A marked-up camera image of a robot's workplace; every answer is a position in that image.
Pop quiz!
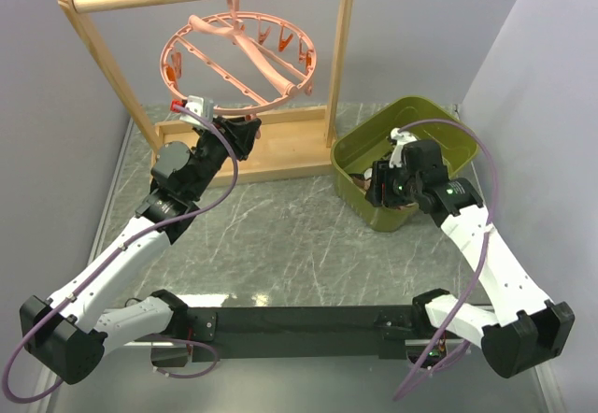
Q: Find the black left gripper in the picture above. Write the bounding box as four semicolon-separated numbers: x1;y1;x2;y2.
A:
188;116;263;200

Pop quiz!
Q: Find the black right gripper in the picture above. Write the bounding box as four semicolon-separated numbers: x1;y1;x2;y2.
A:
363;159;422;207

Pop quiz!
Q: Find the pink round clip hanger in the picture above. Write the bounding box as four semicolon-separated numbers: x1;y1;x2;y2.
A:
160;0;318;117

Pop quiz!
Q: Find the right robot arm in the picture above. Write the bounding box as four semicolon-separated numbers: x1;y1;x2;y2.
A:
365;132;575;378

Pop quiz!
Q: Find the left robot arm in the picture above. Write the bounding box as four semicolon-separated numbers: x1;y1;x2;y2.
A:
20;116;261;385

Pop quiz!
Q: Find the wooden hanger rack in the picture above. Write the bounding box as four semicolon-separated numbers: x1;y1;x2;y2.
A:
57;0;353;183

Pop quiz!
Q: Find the beige sock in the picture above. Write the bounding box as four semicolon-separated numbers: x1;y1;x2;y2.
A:
350;174;371;192

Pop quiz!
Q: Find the green plastic bin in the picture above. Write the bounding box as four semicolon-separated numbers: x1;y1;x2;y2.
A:
331;96;479;233

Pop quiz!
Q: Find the black base bar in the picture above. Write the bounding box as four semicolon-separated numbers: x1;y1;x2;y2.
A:
162;305;435;363

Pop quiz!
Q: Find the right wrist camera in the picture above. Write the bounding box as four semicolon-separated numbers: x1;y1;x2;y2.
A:
389;128;418;168

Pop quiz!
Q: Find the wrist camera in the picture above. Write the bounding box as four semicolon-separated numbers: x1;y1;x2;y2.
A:
170;95;214;129
389;128;418;168

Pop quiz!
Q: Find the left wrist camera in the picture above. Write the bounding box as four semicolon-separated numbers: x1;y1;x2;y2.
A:
170;95;214;129

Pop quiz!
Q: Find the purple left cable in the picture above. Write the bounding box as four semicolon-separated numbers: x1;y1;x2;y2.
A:
0;107;240;405

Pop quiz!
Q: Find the purple cable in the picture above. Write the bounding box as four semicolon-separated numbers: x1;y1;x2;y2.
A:
0;107;240;405
392;118;492;403

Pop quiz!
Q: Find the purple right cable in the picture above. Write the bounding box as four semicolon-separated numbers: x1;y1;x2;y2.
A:
392;118;492;403

